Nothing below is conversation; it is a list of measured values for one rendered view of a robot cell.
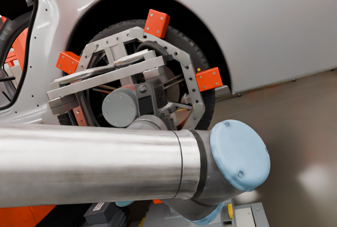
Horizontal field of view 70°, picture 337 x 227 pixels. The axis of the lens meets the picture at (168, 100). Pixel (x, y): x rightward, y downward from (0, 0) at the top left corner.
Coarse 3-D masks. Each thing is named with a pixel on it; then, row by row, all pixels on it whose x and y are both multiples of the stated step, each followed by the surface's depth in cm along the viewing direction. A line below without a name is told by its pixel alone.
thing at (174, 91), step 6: (144, 60) 118; (168, 72) 117; (174, 72) 119; (168, 78) 118; (120, 84) 123; (168, 90) 119; (174, 90) 118; (180, 90) 120; (168, 96) 119; (174, 96) 119
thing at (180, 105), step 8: (136, 40) 100; (128, 48) 119; (136, 48) 103; (104, 56) 105; (96, 64) 105; (104, 64) 113; (136, 80) 105; (144, 80) 105; (168, 80) 103; (184, 80) 102; (96, 88) 110; (104, 88) 124; (112, 88) 108; (88, 96) 109; (96, 96) 116; (104, 96) 124; (88, 104) 110; (96, 104) 115; (176, 104) 104; (184, 104) 104; (192, 104) 101; (96, 112) 113; (96, 120) 111; (104, 120) 117; (184, 120) 125
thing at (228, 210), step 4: (228, 200) 128; (232, 200) 133; (224, 204) 128; (228, 204) 123; (232, 204) 126; (148, 208) 143; (224, 208) 126; (228, 208) 120; (232, 208) 121; (224, 212) 123; (228, 212) 122; (232, 212) 116; (144, 216) 136; (224, 216) 120; (228, 216) 119; (232, 216) 115; (224, 220) 117; (228, 220) 116; (232, 220) 112; (140, 224) 128; (224, 224) 110; (228, 224) 109; (232, 224) 110; (236, 224) 118
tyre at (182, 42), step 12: (120, 24) 100; (132, 24) 99; (144, 24) 98; (96, 36) 103; (108, 36) 101; (168, 36) 97; (180, 36) 96; (84, 48) 106; (180, 48) 97; (192, 48) 96; (192, 60) 97; (204, 60) 97; (204, 96) 99; (204, 120) 101
